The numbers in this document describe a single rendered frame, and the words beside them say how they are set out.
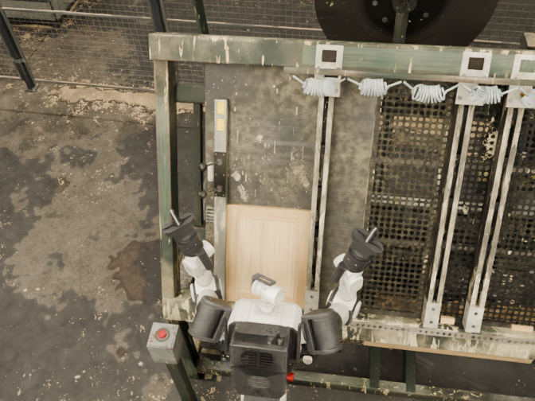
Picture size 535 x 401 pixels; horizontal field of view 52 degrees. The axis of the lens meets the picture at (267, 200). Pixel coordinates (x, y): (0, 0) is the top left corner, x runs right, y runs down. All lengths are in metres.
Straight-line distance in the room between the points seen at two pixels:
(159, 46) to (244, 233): 0.87
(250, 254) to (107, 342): 1.47
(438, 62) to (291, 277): 1.11
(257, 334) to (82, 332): 1.97
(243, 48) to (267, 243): 0.86
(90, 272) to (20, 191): 1.03
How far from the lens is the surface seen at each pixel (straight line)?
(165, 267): 2.59
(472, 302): 2.55
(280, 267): 2.51
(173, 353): 2.56
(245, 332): 1.99
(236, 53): 2.18
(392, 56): 2.15
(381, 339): 2.64
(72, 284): 3.98
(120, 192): 4.37
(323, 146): 2.24
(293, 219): 2.40
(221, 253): 2.50
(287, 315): 2.06
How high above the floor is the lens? 3.18
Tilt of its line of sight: 51 degrees down
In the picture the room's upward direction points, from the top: 3 degrees counter-clockwise
